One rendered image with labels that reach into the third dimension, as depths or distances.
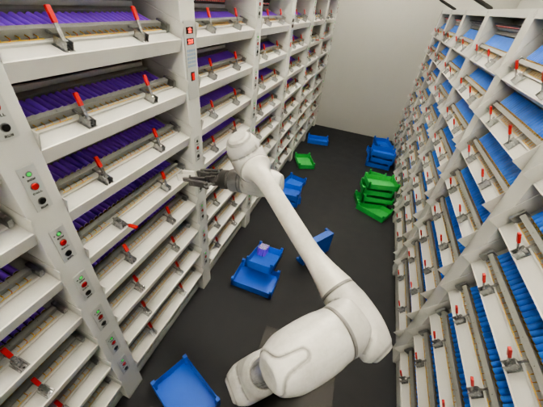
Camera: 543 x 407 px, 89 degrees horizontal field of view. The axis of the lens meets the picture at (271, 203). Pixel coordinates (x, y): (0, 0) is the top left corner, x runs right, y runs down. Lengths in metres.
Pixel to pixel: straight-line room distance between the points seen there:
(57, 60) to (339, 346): 0.91
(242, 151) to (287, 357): 0.54
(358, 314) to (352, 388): 1.15
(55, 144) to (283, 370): 0.76
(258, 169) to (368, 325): 0.50
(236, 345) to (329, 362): 1.21
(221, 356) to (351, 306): 1.20
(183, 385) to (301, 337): 1.19
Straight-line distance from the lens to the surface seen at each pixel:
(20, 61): 0.83
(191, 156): 1.37
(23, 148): 0.85
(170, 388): 1.79
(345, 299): 0.75
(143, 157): 1.16
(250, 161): 0.83
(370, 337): 0.74
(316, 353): 0.66
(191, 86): 1.28
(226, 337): 1.87
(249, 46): 1.86
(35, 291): 1.05
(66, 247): 1.00
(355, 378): 1.89
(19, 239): 0.92
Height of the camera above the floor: 1.66
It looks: 37 degrees down
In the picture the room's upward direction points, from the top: 7 degrees clockwise
